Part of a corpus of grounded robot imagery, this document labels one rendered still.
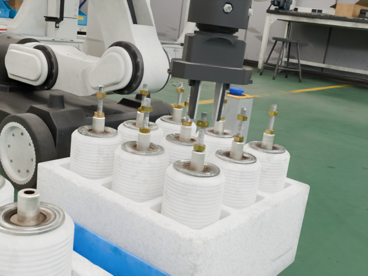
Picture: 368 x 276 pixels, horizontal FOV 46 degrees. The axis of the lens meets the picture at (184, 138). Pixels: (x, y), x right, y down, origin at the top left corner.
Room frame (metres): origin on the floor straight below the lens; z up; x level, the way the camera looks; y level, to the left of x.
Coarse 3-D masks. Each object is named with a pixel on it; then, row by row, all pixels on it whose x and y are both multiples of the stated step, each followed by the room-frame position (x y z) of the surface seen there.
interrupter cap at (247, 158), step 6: (222, 150) 0.77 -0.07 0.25; (228, 150) 0.78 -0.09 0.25; (216, 156) 0.74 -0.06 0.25; (222, 156) 0.74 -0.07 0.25; (228, 156) 0.75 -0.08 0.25; (246, 156) 0.76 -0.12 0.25; (252, 156) 0.76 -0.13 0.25; (234, 162) 0.71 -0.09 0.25; (240, 162) 0.71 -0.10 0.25; (246, 162) 0.72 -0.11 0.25; (252, 162) 0.72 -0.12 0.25
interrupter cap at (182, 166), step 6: (174, 162) 0.66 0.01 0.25; (180, 162) 0.67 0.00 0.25; (186, 162) 0.67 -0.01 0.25; (204, 162) 0.69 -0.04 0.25; (174, 168) 0.64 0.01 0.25; (180, 168) 0.64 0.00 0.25; (186, 168) 0.65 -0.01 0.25; (204, 168) 0.66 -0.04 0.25; (210, 168) 0.66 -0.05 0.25; (216, 168) 0.66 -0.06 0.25; (186, 174) 0.62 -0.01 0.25; (192, 174) 0.62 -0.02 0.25; (198, 174) 0.62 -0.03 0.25; (204, 174) 0.62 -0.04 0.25; (210, 174) 0.63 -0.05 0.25; (216, 174) 0.63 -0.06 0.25
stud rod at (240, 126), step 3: (243, 108) 0.75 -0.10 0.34; (240, 111) 0.75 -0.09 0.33; (243, 111) 0.75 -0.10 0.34; (240, 114) 0.75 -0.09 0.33; (243, 114) 0.75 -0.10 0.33; (240, 120) 0.75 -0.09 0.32; (240, 123) 0.75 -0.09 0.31; (243, 123) 0.75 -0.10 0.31; (240, 126) 0.75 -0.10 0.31; (243, 126) 0.75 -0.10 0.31; (240, 129) 0.74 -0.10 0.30; (237, 132) 0.75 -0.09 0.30; (240, 132) 0.75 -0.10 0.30; (237, 135) 0.75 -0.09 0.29; (240, 135) 0.75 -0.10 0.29; (237, 141) 0.75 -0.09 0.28
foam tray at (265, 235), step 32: (64, 160) 0.81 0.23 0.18; (64, 192) 0.73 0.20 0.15; (96, 192) 0.68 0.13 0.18; (288, 192) 0.80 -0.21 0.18; (96, 224) 0.67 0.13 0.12; (128, 224) 0.63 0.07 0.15; (160, 224) 0.59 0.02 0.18; (224, 224) 0.62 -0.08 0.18; (256, 224) 0.68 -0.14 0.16; (288, 224) 0.80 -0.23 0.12; (160, 256) 0.59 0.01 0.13; (192, 256) 0.55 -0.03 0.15; (224, 256) 0.61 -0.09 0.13; (256, 256) 0.70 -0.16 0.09; (288, 256) 0.82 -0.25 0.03
